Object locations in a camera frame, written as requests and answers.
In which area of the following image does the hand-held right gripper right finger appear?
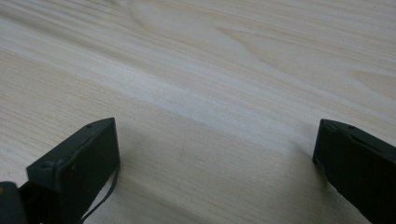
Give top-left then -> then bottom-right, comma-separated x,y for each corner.
312,118 -> 396,224

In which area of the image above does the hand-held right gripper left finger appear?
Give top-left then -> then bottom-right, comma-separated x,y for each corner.
18,117 -> 121,224

